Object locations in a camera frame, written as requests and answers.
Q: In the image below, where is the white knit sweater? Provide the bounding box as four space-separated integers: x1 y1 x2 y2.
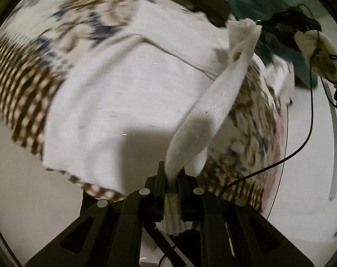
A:
42 0 263 236

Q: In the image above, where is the white gloved right hand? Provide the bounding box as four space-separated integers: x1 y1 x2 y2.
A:
294 30 337 84

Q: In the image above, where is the dark green plush blanket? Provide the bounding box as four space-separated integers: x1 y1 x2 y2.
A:
229 0 317 88

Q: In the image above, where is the floral bed sheet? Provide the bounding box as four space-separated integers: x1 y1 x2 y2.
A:
0 0 295 212

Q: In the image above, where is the black cable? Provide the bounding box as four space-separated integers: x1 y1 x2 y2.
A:
218 4 337 198

